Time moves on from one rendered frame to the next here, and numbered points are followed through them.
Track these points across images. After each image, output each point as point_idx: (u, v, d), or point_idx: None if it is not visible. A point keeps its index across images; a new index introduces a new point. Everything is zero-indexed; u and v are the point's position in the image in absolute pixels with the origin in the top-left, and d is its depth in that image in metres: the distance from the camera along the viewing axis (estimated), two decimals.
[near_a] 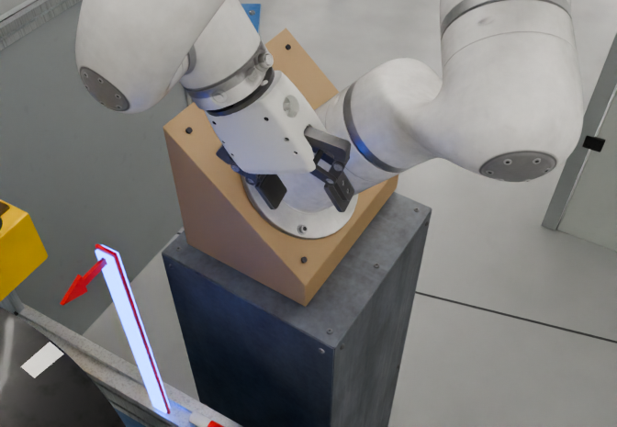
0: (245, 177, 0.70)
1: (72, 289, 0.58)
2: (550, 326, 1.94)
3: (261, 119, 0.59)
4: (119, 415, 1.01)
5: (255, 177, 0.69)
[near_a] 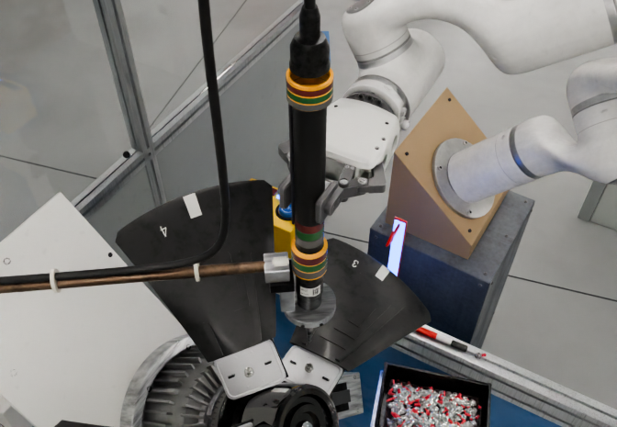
0: None
1: (390, 239, 1.15)
2: (588, 295, 2.50)
3: (383, 120, 0.75)
4: None
5: None
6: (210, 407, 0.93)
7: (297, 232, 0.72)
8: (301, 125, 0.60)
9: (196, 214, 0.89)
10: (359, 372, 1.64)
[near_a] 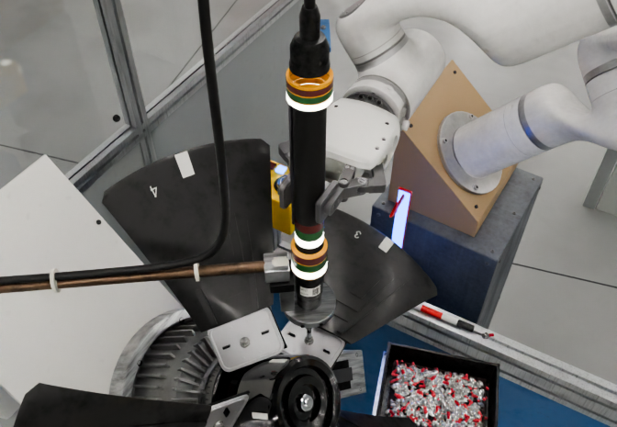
0: None
1: (394, 209, 1.09)
2: (594, 283, 2.45)
3: (383, 120, 0.75)
4: None
5: None
6: (204, 380, 0.87)
7: (297, 232, 0.72)
8: (301, 125, 0.60)
9: (189, 174, 0.83)
10: None
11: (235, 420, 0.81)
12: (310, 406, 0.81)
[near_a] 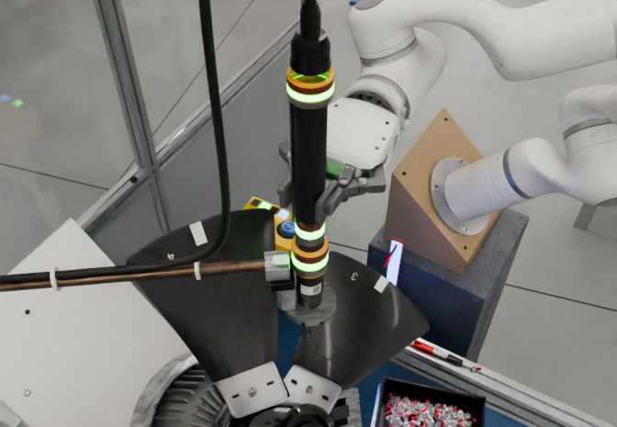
0: None
1: (387, 259, 1.19)
2: (583, 303, 2.54)
3: (383, 120, 0.75)
4: None
5: None
6: (215, 424, 0.97)
7: (297, 230, 0.72)
8: (302, 122, 0.60)
9: (202, 241, 0.93)
10: (358, 383, 1.68)
11: None
12: None
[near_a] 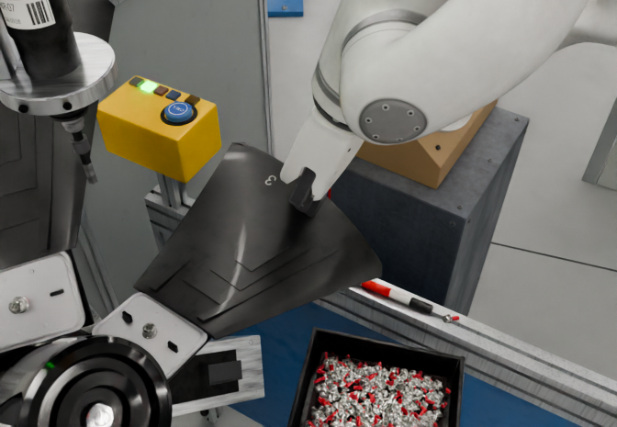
0: None
1: None
2: (595, 266, 2.10)
3: None
4: None
5: None
6: None
7: None
8: None
9: None
10: (297, 349, 1.24)
11: None
12: (106, 424, 0.47)
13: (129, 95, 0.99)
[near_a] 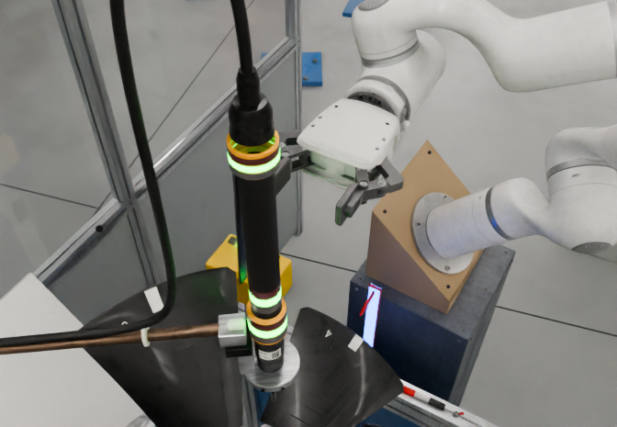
0: (285, 149, 0.73)
1: (364, 308, 1.15)
2: (576, 326, 2.50)
3: (383, 121, 0.75)
4: None
5: (297, 152, 0.73)
6: None
7: (252, 297, 0.66)
8: (246, 192, 0.55)
9: (353, 348, 1.12)
10: None
11: None
12: None
13: (229, 252, 1.39)
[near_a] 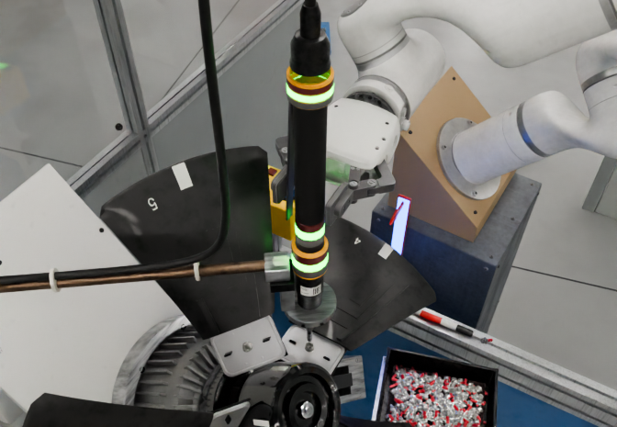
0: None
1: (394, 217, 1.10)
2: (593, 286, 2.46)
3: (383, 120, 0.75)
4: None
5: None
6: None
7: (297, 231, 0.72)
8: (302, 123, 0.60)
9: (383, 255, 1.07)
10: None
11: (252, 366, 0.86)
12: (307, 415, 0.82)
13: None
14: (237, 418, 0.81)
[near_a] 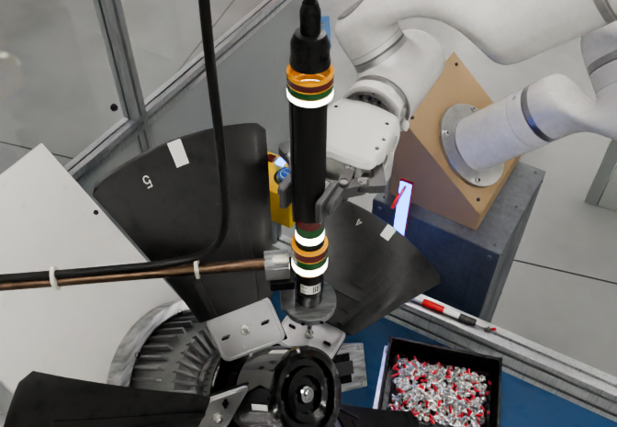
0: None
1: (396, 200, 1.08)
2: (596, 279, 2.43)
3: (383, 121, 0.75)
4: None
5: None
6: None
7: (297, 230, 0.72)
8: (302, 121, 0.60)
9: (385, 237, 1.04)
10: None
11: (251, 350, 0.83)
12: (307, 399, 0.79)
13: None
14: (234, 402, 0.78)
